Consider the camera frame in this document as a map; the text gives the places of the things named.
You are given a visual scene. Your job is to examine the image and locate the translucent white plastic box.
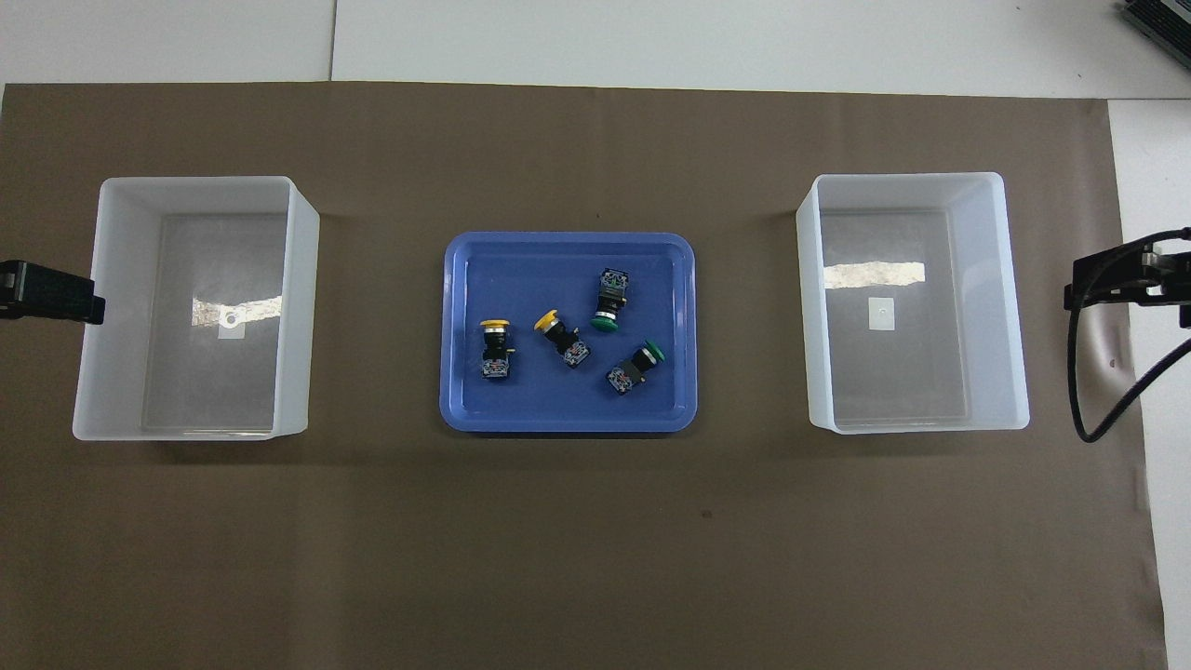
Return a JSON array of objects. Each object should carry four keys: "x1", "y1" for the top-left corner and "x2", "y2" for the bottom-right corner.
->
[
  {"x1": 73, "y1": 176, "x2": 321, "y2": 442},
  {"x1": 796, "y1": 172, "x2": 1031, "y2": 436}
]

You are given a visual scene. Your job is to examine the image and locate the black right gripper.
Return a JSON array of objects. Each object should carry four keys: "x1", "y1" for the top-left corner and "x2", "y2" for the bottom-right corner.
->
[{"x1": 1064, "y1": 238, "x2": 1191, "y2": 328}]

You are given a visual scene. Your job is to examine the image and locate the yellow push button switch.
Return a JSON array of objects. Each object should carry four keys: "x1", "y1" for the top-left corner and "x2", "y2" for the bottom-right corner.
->
[
  {"x1": 533, "y1": 309, "x2": 592, "y2": 369},
  {"x1": 478, "y1": 319, "x2": 514, "y2": 382}
]

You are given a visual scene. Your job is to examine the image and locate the green push button switch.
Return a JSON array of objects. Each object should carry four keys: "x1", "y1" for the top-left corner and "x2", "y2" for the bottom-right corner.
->
[
  {"x1": 589, "y1": 267, "x2": 631, "y2": 332},
  {"x1": 606, "y1": 340, "x2": 666, "y2": 395}
]

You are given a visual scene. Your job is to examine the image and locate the brown paper table mat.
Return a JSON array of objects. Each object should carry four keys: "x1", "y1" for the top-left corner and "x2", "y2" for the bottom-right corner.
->
[{"x1": 0, "y1": 82, "x2": 1169, "y2": 670}]

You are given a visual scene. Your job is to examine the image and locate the dark grey ribbed device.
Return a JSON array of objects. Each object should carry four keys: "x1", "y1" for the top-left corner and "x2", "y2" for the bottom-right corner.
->
[{"x1": 1117, "y1": 0, "x2": 1191, "y2": 69}]

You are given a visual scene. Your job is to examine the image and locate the blue plastic tray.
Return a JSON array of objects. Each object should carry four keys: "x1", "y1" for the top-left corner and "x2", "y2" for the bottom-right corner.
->
[{"x1": 439, "y1": 232, "x2": 698, "y2": 435}]

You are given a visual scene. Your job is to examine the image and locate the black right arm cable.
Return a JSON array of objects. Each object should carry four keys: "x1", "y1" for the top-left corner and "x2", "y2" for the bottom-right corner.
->
[{"x1": 1067, "y1": 227, "x2": 1191, "y2": 445}]

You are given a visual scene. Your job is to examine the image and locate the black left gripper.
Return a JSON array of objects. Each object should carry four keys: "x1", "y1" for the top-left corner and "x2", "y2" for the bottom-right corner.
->
[{"x1": 0, "y1": 260, "x2": 106, "y2": 326}]

